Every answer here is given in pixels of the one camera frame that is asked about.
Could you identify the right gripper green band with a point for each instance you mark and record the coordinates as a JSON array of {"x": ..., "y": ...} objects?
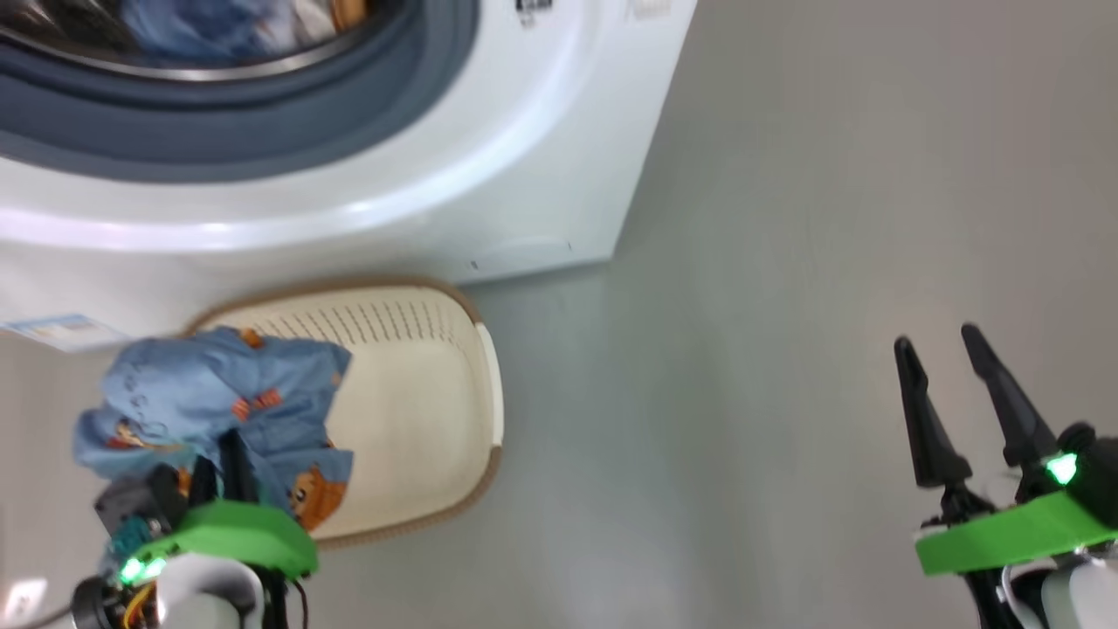
[{"x": 1013, "y": 533}]

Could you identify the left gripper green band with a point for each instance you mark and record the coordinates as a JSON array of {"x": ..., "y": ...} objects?
[{"x": 236, "y": 533}]

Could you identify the blue cartoon print pajama garment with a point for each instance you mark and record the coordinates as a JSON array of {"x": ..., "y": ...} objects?
[
  {"x": 218, "y": 26},
  {"x": 210, "y": 393}
]

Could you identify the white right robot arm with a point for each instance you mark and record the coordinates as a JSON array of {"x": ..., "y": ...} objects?
[{"x": 1074, "y": 594}]

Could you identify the cream perforated laundry basket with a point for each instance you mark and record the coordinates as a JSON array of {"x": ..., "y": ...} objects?
[{"x": 419, "y": 411}]

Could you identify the grey rubber door gasket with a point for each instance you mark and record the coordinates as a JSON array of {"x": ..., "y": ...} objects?
[{"x": 262, "y": 122}]

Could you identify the white front-load washing machine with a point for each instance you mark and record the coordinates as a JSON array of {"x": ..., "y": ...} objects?
[{"x": 524, "y": 175}]

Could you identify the black door latch socket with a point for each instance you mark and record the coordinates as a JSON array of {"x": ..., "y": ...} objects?
[{"x": 533, "y": 5}]

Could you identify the blue white energy label sticker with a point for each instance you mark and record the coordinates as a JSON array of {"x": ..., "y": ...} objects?
[{"x": 61, "y": 332}]

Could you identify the round white filter cover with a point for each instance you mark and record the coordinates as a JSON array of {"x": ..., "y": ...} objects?
[{"x": 524, "y": 253}]

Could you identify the perforated steel washer drum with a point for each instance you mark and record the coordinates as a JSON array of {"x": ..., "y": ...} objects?
[{"x": 52, "y": 52}]

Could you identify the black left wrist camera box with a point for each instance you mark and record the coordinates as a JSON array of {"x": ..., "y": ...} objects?
[{"x": 140, "y": 507}]

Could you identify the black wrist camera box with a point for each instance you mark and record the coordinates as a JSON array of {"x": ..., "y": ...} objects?
[
  {"x": 1096, "y": 472},
  {"x": 140, "y": 507}
]

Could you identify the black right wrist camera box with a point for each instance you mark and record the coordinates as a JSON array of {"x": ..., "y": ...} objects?
[{"x": 1096, "y": 472}]

